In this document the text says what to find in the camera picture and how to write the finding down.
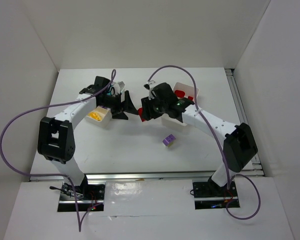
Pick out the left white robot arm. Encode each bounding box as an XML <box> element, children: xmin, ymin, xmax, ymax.
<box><xmin>37</xmin><ymin>76</ymin><xmax>138</xmax><ymax>197</ymax></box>

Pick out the right white plastic container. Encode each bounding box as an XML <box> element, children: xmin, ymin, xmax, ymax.
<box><xmin>161</xmin><ymin>82</ymin><xmax>195</xmax><ymax>135</ymax></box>

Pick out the right side aluminium rail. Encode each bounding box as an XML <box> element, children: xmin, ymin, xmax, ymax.
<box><xmin>224</xmin><ymin>68</ymin><xmax>262</xmax><ymax>170</ymax></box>

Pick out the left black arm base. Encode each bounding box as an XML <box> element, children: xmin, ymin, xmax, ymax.
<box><xmin>49</xmin><ymin>183</ymin><xmax>106</xmax><ymax>213</ymax></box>

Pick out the left white plastic container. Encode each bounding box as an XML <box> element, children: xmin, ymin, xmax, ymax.
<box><xmin>84</xmin><ymin>81</ymin><xmax>126</xmax><ymax>128</ymax></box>

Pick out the red curved lego brick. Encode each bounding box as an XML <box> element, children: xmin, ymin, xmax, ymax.
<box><xmin>174</xmin><ymin>90</ymin><xmax>186</xmax><ymax>99</ymax></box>

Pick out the large teal curved lego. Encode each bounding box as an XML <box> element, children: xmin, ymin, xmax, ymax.
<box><xmin>107</xmin><ymin>86</ymin><xmax>116</xmax><ymax>96</ymax></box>

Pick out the yellow lego base piece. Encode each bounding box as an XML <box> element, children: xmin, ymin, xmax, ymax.
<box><xmin>88</xmin><ymin>111</ymin><xmax>102</xmax><ymax>122</ymax></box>

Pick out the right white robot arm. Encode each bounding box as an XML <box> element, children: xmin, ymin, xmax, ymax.
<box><xmin>141</xmin><ymin>81</ymin><xmax>258</xmax><ymax>188</ymax></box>

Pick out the purple rounded lego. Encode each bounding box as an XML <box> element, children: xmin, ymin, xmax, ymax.
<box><xmin>162</xmin><ymin>134</ymin><xmax>176</xmax><ymax>147</ymax></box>

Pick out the red lego cluster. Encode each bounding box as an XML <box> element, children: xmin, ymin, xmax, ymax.
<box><xmin>137</xmin><ymin>107</ymin><xmax>146</xmax><ymax>122</ymax></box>

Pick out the aluminium table rail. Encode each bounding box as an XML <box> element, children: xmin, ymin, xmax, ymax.
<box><xmin>30</xmin><ymin>169</ymin><xmax>265</xmax><ymax>182</ymax></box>

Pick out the white plastic container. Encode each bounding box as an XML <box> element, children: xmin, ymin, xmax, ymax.
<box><xmin>84</xmin><ymin>81</ymin><xmax>126</xmax><ymax>128</ymax></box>
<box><xmin>161</xmin><ymin>82</ymin><xmax>195</xmax><ymax>135</ymax></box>

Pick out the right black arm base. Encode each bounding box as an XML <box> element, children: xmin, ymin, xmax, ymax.
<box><xmin>189</xmin><ymin>181</ymin><xmax>240</xmax><ymax>210</ymax></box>

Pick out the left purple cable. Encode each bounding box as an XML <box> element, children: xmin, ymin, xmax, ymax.
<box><xmin>0</xmin><ymin>68</ymin><xmax>117</xmax><ymax>232</ymax></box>

